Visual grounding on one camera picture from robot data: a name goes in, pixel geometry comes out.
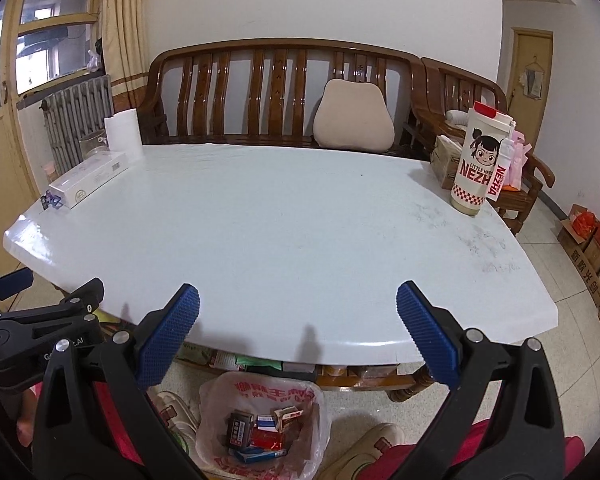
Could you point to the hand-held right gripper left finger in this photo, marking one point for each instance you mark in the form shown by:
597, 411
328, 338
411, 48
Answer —
170, 332

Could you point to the grey radiator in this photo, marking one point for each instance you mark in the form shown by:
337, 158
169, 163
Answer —
75, 120

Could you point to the blue and white cigarette box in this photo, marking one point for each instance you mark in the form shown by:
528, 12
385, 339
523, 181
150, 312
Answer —
265, 421

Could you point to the wooden armchair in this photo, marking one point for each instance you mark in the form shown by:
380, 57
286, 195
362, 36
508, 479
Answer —
517, 205

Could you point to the small purple packet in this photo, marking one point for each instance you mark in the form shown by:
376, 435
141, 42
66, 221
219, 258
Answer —
51, 201

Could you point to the black box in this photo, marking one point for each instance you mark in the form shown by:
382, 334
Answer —
240, 430

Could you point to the pink plastic bag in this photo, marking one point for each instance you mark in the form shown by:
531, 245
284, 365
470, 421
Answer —
519, 160

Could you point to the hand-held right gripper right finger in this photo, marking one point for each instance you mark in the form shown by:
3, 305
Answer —
430, 335

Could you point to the yellow framed balcony door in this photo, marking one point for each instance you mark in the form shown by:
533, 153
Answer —
0, 140

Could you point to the hanger with grey cloth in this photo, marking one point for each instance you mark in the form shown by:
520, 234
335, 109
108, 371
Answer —
532, 82

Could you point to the white red-print trash bag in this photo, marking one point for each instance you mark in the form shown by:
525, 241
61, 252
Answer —
260, 390

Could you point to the white rolled cloth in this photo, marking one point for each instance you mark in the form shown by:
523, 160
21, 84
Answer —
457, 117

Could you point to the wooden table frame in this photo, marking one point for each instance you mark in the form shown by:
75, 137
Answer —
410, 385

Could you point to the row of cardboard boxes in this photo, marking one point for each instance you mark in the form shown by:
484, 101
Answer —
580, 255

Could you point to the small cardboard box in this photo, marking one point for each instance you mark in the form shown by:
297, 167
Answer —
445, 160

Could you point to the pile of assorted packets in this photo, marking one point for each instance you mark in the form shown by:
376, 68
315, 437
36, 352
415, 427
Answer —
225, 360

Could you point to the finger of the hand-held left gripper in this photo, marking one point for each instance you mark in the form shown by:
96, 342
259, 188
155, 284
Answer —
12, 282
75, 300

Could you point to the white cartoon water bottle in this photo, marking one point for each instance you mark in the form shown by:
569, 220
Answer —
475, 170

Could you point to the yellow wooden door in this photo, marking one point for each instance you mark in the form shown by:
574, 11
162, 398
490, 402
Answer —
542, 105

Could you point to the blue and white medicine box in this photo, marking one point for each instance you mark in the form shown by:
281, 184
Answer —
260, 455

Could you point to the white paper towel roll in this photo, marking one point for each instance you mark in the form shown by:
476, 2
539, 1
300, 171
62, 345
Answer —
123, 135

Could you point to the red plastic bag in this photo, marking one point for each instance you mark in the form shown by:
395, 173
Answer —
582, 222

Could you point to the beige cushion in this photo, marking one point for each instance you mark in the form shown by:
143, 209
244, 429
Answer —
352, 120

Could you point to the long white carton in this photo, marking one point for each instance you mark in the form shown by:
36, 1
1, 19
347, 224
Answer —
87, 180

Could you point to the wooden sofa bench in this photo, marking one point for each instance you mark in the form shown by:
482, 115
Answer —
280, 43

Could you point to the person's red pants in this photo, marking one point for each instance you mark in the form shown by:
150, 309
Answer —
405, 460

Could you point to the beige shoe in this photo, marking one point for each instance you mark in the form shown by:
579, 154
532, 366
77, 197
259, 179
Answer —
360, 452
175, 410

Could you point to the yellow curtain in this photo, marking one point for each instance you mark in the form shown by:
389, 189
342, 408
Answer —
125, 20

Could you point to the dark red patterned cigarette box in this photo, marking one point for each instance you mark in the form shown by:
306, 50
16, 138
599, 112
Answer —
287, 416

